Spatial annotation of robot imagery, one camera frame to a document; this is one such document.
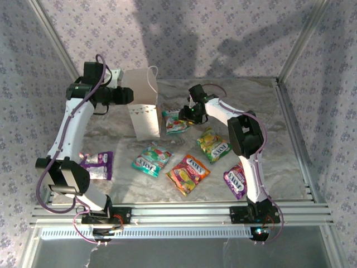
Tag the purple Fox's candy bag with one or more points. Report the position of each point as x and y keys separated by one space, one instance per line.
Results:
x=234 y=180
x=100 y=167

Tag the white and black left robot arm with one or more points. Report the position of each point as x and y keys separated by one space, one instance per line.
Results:
x=69 y=125

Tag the wide aluminium frame rail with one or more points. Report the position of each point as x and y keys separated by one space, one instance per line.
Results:
x=181 y=215

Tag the aluminium frame post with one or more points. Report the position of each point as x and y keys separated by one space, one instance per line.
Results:
x=55 y=42
x=304 y=39

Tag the cartoon animal print paper bag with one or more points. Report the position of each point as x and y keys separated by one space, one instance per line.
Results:
x=146 y=123

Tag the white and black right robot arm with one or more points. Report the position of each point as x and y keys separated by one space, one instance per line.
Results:
x=253 y=178

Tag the orange Fox's candy bag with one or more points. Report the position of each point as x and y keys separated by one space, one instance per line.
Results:
x=187 y=174

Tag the teal Fox's candy bag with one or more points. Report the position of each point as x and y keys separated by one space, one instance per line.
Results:
x=152 y=160
x=174 y=125

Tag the green Fox's candy bag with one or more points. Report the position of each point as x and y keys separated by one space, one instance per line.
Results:
x=213 y=146

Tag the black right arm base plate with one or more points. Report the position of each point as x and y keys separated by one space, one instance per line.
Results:
x=237 y=215

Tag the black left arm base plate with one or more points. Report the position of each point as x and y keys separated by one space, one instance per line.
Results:
x=124 y=215

